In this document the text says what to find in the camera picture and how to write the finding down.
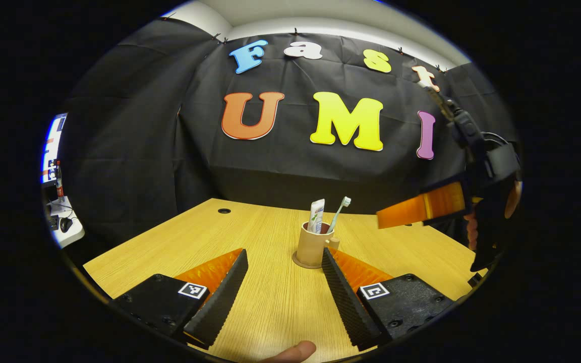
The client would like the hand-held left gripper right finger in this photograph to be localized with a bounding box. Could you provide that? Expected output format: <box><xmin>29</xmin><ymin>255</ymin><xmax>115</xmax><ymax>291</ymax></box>
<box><xmin>321</xmin><ymin>247</ymin><xmax>455</xmax><ymax>352</ymax></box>

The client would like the white toothbrush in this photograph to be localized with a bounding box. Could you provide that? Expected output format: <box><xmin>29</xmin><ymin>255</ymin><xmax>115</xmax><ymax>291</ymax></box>
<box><xmin>327</xmin><ymin>197</ymin><xmax>352</xmax><ymax>234</ymax></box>

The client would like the white side table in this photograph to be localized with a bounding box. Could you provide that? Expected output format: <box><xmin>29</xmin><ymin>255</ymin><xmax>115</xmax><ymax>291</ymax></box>
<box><xmin>46</xmin><ymin>197</ymin><xmax>85</xmax><ymax>249</ymax></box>

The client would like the black backdrop cloth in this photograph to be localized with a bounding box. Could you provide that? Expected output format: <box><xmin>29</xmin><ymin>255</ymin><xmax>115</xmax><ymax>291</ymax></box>
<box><xmin>59</xmin><ymin>19</ymin><xmax>520</xmax><ymax>268</ymax></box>

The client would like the computer monitor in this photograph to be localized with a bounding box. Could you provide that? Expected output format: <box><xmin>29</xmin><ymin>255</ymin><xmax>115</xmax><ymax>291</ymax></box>
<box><xmin>41</xmin><ymin>113</ymin><xmax>68</xmax><ymax>185</ymax></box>

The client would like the beige cup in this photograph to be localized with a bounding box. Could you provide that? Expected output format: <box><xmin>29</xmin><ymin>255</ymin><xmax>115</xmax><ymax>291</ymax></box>
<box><xmin>297</xmin><ymin>222</ymin><xmax>340</xmax><ymax>268</ymax></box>

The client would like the white toothpaste tube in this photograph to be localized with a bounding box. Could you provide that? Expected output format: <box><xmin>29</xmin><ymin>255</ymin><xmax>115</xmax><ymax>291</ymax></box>
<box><xmin>308</xmin><ymin>199</ymin><xmax>326</xmax><ymax>234</ymax></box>

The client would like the small red bottle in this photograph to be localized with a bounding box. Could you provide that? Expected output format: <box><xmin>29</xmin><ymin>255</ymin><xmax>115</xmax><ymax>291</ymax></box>
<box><xmin>54</xmin><ymin>161</ymin><xmax>65</xmax><ymax>201</ymax></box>

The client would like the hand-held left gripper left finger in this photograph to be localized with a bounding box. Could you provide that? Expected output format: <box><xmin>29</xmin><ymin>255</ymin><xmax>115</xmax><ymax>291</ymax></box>
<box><xmin>111</xmin><ymin>248</ymin><xmax>249</xmax><ymax>351</ymax></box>

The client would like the brown round coaster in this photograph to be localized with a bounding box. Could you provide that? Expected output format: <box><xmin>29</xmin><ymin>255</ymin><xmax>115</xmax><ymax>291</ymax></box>
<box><xmin>292</xmin><ymin>252</ymin><xmax>324</xmax><ymax>269</ymax></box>

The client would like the wooden desktop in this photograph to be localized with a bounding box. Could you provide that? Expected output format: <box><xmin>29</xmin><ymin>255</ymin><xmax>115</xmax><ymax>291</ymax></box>
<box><xmin>84</xmin><ymin>198</ymin><xmax>488</xmax><ymax>363</ymax></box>

